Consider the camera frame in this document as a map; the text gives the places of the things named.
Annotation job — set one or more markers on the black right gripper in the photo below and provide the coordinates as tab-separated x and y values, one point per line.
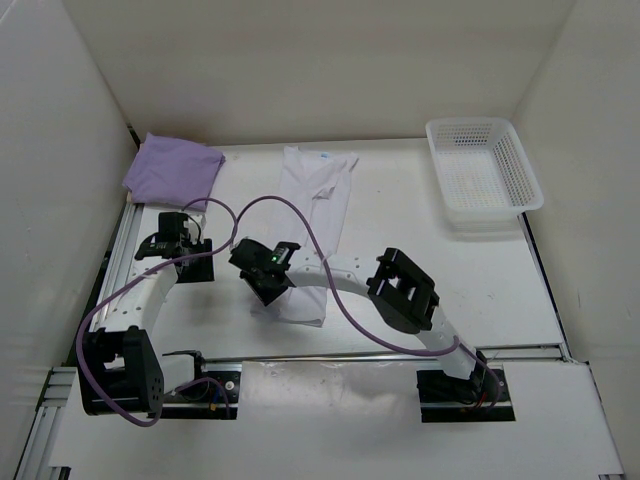
265	297

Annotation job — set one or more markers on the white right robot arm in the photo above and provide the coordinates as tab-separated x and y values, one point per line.
401	292

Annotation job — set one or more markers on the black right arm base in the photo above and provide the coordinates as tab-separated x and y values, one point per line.
445	399

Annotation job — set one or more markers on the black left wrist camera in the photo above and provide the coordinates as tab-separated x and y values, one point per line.
178	234

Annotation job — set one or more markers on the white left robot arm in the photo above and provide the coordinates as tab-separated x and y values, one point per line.
118	353

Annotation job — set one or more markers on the aluminium table edge rail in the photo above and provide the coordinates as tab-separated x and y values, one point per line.
33	462

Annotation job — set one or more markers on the purple t shirt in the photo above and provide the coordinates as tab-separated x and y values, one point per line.
173	172

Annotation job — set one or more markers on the white cloth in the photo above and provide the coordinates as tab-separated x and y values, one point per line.
319	185

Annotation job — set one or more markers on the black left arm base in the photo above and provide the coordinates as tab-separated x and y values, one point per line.
199	389

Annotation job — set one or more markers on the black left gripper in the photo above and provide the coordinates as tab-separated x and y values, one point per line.
204	273

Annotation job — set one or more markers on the white plastic basket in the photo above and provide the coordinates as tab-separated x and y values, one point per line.
484	174

